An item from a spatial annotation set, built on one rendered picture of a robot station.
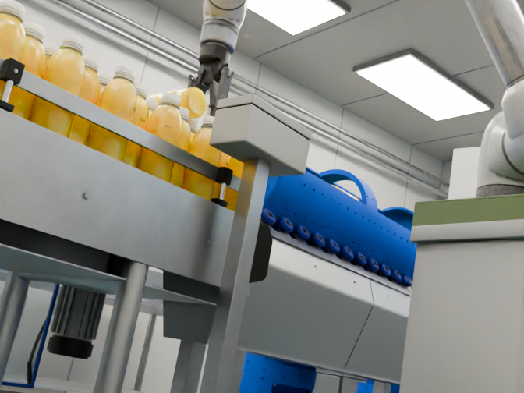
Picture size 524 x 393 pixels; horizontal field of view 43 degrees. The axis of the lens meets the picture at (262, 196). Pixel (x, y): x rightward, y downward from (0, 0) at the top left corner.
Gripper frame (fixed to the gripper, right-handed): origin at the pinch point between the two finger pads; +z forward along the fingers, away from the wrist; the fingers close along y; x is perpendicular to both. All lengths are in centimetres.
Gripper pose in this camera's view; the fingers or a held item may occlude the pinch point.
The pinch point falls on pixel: (200, 126)
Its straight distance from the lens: 159.1
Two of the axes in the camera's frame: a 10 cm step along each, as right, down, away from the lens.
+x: -6.3, -3.0, -7.2
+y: -7.6, 0.3, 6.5
